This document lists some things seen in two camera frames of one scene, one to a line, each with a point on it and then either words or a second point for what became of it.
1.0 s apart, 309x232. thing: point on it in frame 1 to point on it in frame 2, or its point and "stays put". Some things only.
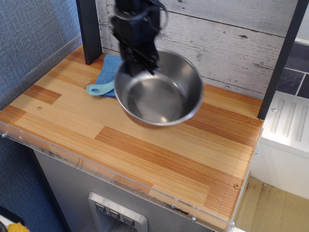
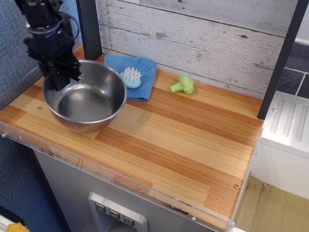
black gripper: (135, 24) to (52, 46)
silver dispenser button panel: (111, 216) stays put
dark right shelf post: (301, 9) stays put
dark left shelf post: (90, 30) stays put
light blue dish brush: (103, 88) to (132, 78)
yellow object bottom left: (17, 227) stays put
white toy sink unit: (282, 159) stays put
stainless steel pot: (165, 97) to (91, 104)
